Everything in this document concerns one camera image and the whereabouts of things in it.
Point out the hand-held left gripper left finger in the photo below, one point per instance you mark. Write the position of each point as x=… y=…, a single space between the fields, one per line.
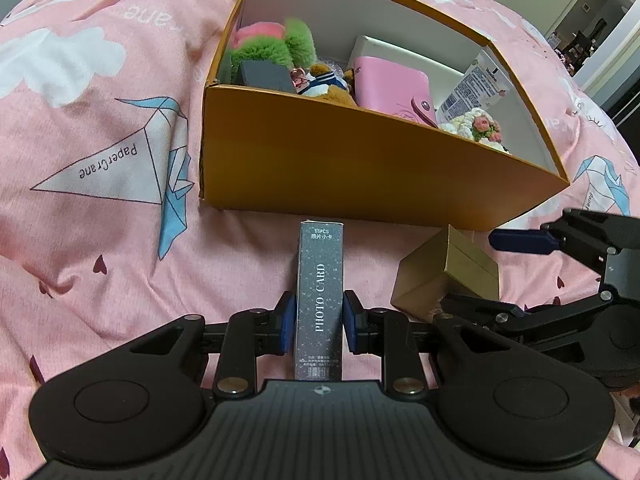
x=285 y=325

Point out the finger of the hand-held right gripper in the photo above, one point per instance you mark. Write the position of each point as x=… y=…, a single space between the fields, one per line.
x=525 y=241
x=475 y=305

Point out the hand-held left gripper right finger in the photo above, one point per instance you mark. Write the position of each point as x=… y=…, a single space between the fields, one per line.
x=352 y=325

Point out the dark speckled card box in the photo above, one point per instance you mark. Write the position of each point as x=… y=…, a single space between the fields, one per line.
x=320 y=285

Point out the gold box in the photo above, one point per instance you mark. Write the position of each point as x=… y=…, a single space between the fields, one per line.
x=430 y=275

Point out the white crochet bear with flowers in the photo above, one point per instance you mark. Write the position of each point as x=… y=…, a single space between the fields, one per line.
x=470 y=125

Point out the orange cardboard box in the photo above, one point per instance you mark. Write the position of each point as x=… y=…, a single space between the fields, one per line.
x=350 y=170

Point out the white printed sachet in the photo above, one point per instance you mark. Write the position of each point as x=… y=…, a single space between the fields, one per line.
x=467 y=92

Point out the pink leather wallet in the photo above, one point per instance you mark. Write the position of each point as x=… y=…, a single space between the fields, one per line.
x=390 y=85

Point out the brown bear plush sailor outfit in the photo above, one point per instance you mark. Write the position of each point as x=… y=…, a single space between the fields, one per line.
x=330 y=92

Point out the dark grey box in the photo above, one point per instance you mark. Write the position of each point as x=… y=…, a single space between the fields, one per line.
x=265 y=75

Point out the pink fluffy plush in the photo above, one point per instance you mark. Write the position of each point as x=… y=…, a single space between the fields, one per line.
x=260 y=42

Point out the black cabinet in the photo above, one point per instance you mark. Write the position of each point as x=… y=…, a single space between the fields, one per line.
x=625 y=85

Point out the pink printed blanket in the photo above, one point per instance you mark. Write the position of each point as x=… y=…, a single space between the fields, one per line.
x=100 y=160

